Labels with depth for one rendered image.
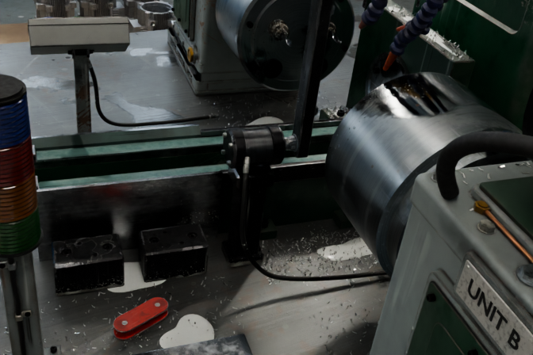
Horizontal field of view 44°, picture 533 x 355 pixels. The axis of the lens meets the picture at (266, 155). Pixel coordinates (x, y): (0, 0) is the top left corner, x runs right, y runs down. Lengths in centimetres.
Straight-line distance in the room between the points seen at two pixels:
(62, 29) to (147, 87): 44
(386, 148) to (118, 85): 92
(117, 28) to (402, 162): 62
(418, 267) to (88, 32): 73
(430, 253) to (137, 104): 96
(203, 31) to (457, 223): 97
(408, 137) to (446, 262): 19
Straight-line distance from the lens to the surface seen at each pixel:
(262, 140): 95
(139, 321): 96
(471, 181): 71
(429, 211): 68
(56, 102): 153
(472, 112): 84
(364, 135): 85
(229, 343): 80
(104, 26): 121
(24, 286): 81
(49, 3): 352
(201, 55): 152
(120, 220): 106
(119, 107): 151
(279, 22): 127
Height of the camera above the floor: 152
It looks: 32 degrees down
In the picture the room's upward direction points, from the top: 7 degrees clockwise
